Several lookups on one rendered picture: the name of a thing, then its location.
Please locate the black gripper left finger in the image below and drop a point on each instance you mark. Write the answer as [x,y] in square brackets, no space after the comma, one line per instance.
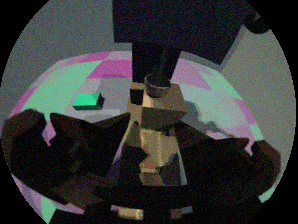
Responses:
[100,140]

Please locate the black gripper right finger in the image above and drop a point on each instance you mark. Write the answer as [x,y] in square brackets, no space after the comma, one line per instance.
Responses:
[199,152]

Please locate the green rectangular block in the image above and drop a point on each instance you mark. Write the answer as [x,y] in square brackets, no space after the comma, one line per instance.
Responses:
[87,101]

